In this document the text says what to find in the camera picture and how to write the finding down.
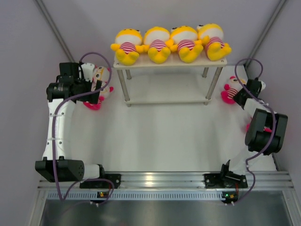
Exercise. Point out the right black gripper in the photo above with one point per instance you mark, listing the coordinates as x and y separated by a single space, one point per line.
236 96

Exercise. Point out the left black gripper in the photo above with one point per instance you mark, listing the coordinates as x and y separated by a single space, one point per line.
91 98

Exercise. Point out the yellow toy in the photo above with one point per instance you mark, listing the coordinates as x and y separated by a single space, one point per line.
158 41
128 46
212 37
186 43

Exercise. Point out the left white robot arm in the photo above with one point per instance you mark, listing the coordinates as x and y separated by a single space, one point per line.
57 163

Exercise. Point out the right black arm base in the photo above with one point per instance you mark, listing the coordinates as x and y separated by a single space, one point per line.
225 179

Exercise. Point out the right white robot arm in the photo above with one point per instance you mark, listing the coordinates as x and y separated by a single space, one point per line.
261 116

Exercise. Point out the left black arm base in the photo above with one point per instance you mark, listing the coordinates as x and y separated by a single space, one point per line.
110 180

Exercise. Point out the white two-tier shelf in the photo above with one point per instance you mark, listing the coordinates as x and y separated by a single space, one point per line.
172 82

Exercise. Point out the pink toy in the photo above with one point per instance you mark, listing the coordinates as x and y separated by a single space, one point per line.
101 74
104 94
231 88

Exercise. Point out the pink toy top left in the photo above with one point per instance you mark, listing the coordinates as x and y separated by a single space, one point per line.
101 74

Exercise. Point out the pink toy top right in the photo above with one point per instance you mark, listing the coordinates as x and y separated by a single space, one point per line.
231 88

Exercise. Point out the pink toy right glasses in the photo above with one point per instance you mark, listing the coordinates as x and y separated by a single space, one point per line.
265 128

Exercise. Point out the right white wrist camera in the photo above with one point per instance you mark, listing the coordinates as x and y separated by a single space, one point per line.
263 85

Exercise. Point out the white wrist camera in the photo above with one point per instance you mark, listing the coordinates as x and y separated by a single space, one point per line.
87 71
263 85

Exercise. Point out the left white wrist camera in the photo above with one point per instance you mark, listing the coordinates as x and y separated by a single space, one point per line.
87 71

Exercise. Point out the right aluminium frame post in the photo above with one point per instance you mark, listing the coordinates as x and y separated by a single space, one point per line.
267 27

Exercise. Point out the aluminium frame post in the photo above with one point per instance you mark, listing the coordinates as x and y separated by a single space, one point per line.
54 29
267 27

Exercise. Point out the left aluminium frame post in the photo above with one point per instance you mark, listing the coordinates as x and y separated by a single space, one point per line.
54 29

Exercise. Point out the aluminium front rail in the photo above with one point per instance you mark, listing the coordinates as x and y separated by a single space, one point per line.
264 180

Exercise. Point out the grey slotted cable duct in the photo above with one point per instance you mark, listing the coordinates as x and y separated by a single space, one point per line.
148 196

